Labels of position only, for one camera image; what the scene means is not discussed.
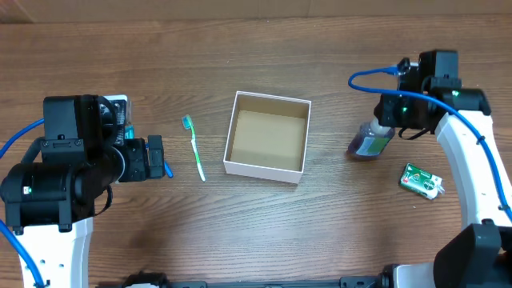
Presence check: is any purple soap pump bottle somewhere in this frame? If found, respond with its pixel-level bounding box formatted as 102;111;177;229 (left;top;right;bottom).
347;118;395;159

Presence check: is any green white toothbrush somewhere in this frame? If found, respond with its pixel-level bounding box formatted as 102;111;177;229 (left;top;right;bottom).
182;114;206;182

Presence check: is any green Dettol soap packet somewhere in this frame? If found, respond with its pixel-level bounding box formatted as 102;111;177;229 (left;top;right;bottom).
398;163;445;200

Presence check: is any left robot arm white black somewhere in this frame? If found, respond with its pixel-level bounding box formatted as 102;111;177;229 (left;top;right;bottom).
1;94;166;287

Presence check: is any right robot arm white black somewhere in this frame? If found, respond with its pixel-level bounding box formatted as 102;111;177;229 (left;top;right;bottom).
374;50;511;287

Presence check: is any blue toothbrush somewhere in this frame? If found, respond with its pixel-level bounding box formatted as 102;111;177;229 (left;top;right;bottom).
164;162;174;178

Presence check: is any white toothpaste tube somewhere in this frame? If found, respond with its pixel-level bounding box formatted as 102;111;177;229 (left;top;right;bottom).
106;94;134;146

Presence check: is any white cardboard box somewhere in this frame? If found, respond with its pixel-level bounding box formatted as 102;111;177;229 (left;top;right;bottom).
223;91;311;184

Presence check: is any right blue cable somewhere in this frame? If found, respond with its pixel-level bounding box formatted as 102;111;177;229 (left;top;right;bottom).
347;66;512;223

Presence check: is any blue cable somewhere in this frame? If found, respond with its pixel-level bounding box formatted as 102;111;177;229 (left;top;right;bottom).
347;66;512;223
0;118;46;288

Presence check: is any left blue cable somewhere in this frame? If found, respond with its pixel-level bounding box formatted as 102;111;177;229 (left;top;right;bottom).
0;118;46;288

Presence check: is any black base frame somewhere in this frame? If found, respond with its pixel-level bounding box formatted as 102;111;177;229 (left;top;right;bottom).
97;264;397;288

